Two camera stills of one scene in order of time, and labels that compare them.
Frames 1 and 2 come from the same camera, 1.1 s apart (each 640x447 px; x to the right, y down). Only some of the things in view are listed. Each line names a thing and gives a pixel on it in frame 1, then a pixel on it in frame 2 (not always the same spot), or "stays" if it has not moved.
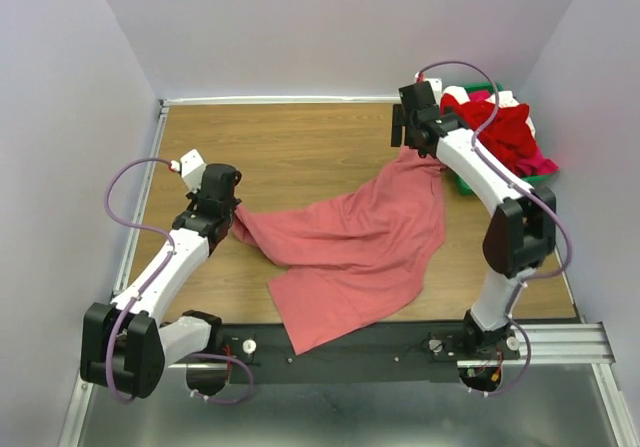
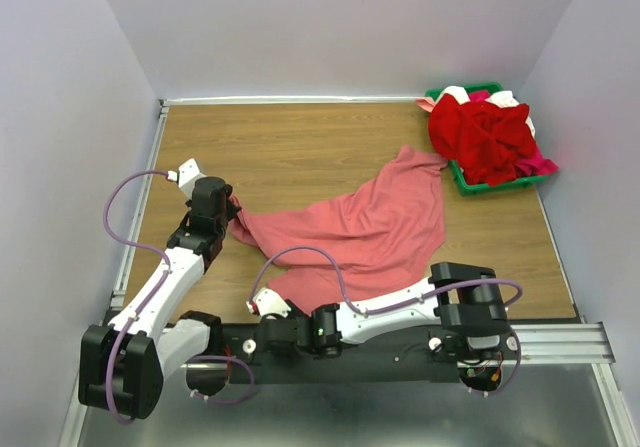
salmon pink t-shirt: [355, 251] stays
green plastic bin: [464, 186] stays
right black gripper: [397, 122] -> [294, 314]
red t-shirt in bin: [509, 137] stays
